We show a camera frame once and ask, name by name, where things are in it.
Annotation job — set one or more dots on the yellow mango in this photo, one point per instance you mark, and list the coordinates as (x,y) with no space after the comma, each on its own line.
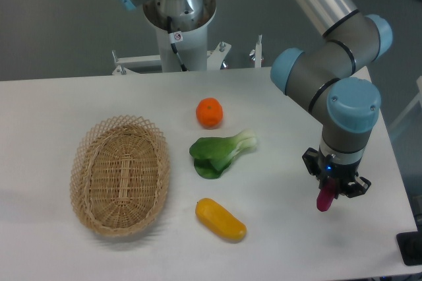
(219,220)

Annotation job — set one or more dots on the orange mandarin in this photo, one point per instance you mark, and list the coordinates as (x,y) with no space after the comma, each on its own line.
(209,113)

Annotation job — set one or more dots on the white metal base frame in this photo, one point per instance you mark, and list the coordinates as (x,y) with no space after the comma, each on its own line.
(152,63)

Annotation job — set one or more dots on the black device at table edge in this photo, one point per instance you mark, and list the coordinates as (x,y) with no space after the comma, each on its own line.
(409,244)

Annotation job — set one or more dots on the purple sweet potato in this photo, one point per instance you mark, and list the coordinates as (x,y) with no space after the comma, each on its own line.
(325,198)

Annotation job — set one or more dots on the white clamp bracket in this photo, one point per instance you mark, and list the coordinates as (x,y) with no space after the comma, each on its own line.
(256,56)

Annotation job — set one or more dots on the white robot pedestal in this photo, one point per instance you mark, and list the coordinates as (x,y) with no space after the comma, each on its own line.
(181,28)

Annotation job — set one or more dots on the woven wicker basket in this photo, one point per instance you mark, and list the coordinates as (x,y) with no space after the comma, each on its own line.
(120,176)

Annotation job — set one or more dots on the green bok choy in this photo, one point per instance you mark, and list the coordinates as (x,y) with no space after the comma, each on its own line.
(213,155)

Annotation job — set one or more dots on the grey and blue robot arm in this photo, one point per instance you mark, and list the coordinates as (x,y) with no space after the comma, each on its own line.
(322,82)

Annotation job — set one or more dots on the white frame at right edge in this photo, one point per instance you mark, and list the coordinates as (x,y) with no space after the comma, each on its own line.
(407,115)

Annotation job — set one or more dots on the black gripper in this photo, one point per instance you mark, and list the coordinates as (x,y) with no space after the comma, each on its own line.
(346,176)

